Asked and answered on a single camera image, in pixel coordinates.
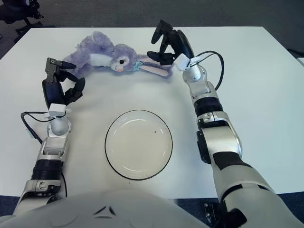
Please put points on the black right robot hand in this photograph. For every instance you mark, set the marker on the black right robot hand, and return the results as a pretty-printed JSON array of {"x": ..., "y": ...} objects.
[{"x": 181, "y": 42}]

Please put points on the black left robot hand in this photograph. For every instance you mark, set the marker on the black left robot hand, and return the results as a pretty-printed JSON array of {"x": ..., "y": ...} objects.
[{"x": 53, "y": 91}]

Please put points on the purple plush rabbit doll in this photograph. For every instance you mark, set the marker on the purple plush rabbit doll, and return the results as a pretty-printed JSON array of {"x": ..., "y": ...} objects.
[{"x": 123, "y": 54}]

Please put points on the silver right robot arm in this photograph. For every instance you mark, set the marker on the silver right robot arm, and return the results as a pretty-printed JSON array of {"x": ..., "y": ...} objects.
[{"x": 213, "y": 135}]

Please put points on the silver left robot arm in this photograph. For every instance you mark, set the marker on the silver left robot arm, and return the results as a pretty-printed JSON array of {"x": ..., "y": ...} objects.
[{"x": 52, "y": 145}]

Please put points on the white plate with black rim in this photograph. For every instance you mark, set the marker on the white plate with black rim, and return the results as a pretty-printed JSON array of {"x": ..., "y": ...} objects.
[{"x": 137, "y": 147}]

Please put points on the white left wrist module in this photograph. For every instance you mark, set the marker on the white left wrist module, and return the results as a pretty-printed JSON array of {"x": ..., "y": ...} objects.
[{"x": 57, "y": 109}]

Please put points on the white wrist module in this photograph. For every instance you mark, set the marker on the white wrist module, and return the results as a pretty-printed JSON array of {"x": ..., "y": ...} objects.
[
  {"x": 57, "y": 109},
  {"x": 181, "y": 62}
]

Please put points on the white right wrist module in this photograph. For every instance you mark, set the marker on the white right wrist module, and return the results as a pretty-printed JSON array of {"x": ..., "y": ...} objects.
[{"x": 181, "y": 62}]

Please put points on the black office chair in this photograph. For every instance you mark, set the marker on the black office chair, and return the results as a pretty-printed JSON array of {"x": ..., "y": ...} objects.
[{"x": 26, "y": 22}]

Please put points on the grey robot torso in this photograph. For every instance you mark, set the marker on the grey robot torso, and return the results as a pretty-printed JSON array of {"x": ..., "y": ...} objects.
[{"x": 118, "y": 209}]

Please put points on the black metal bracket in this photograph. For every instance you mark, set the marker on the black metal bracket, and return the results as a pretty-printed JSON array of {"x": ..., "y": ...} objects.
[{"x": 211, "y": 213}]

